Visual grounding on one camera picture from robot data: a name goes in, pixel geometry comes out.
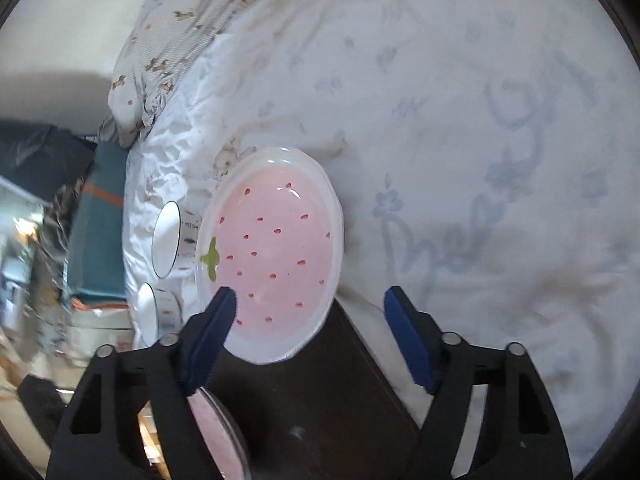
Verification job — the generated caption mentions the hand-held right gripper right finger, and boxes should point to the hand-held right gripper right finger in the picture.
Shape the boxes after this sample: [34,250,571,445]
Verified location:
[383,286,574,480]

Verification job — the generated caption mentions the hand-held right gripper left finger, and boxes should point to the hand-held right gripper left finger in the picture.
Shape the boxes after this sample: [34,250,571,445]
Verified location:
[46,286,238,480]

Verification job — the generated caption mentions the white patterned bowl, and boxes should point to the white patterned bowl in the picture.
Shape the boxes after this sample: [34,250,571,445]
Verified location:
[136,281,184,349]
[151,201,204,280]

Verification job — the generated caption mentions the pink strawberry plate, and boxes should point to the pink strawberry plate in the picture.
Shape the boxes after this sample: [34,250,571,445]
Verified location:
[187,387,251,480]
[194,146,346,365]

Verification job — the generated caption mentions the dark brown board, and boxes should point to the dark brown board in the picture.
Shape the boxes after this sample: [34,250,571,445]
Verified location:
[200,297,426,480]

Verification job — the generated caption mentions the white printed bed sheet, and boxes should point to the white printed bed sheet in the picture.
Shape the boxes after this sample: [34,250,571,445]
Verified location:
[122,0,636,476]

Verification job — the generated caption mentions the dark cloth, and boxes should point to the dark cloth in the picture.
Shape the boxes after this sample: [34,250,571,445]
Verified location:
[0,117,97,206]

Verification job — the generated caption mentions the patterned grey quilt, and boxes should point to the patterned grey quilt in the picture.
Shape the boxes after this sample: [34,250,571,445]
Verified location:
[97,0,281,149]

